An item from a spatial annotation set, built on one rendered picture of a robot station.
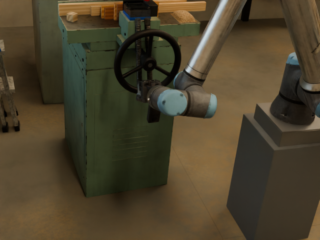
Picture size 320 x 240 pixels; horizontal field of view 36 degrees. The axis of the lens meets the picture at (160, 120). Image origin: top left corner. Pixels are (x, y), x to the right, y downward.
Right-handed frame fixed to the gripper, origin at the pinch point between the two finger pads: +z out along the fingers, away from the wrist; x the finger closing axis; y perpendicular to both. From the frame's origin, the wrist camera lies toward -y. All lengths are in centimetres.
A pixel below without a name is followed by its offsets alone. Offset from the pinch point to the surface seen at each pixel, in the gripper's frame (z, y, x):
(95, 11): 29.6, 34.4, 9.4
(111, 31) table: 16.3, 25.6, 6.5
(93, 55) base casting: 19.9, 15.9, 14.1
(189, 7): 30, 34, -35
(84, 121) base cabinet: 34.5, -15.5, 17.5
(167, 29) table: 16.5, 25.0, -19.0
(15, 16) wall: 274, 35, 26
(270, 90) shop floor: 128, -28, -142
